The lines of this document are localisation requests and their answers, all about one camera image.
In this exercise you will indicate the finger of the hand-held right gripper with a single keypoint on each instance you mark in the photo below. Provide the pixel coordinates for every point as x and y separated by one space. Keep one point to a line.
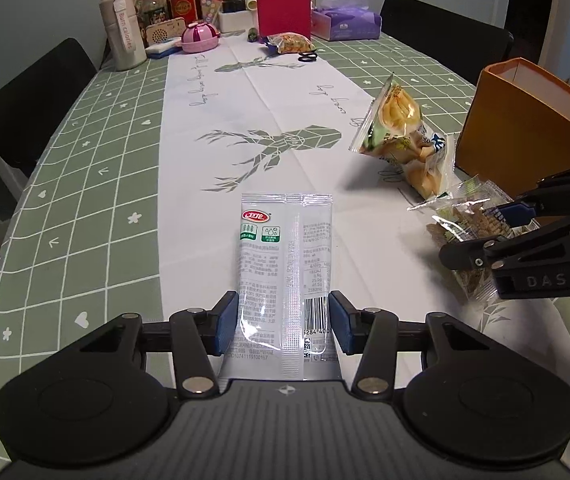
470 255
517 214

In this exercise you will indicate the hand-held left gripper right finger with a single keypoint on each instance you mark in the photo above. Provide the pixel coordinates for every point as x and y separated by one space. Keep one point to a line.
343 322

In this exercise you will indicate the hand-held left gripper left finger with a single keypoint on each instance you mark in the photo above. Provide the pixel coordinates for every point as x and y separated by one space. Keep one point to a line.
226 322

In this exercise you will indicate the clear brown cracker packet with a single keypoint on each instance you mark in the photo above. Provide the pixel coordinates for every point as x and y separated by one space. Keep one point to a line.
465 225

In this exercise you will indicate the orange cardboard box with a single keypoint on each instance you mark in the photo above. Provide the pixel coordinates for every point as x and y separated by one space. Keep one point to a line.
505 130

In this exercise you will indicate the silver white snack packet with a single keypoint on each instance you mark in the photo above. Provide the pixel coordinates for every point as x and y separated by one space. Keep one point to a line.
285 250

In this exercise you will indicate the yellow rice cracker bag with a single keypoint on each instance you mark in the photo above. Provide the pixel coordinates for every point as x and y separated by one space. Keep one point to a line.
400 125

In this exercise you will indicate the black chair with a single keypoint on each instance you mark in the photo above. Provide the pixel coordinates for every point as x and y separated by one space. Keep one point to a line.
30 100
445 25

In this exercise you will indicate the green checked tablecloth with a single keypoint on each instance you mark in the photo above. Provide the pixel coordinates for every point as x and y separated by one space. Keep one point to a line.
105 150

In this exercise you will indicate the white printed table runner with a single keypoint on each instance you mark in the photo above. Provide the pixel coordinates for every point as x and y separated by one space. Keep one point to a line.
265 110

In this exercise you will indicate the purple tissue pack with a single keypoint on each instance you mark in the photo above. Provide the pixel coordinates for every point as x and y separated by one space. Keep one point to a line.
345 25

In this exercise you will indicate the small yellow snack bag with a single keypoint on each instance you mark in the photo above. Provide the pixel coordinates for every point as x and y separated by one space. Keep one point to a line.
290 43

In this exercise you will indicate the blue white case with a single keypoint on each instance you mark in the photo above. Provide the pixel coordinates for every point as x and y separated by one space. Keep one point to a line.
161 49

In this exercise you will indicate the pink round container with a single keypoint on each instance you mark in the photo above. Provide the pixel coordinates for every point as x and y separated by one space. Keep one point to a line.
199 39

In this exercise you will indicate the beige small radio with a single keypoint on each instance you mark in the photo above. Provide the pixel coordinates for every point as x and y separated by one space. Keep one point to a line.
165 32

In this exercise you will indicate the pink box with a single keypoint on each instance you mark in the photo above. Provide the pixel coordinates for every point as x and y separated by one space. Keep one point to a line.
284 15

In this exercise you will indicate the white desk holder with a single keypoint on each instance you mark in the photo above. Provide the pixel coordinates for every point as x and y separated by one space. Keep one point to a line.
237 17

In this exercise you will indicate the white water bottle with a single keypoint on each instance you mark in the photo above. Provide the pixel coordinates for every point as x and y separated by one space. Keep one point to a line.
122 35

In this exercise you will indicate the clear plastic bottle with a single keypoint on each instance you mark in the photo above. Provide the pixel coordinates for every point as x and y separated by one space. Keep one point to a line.
152 7

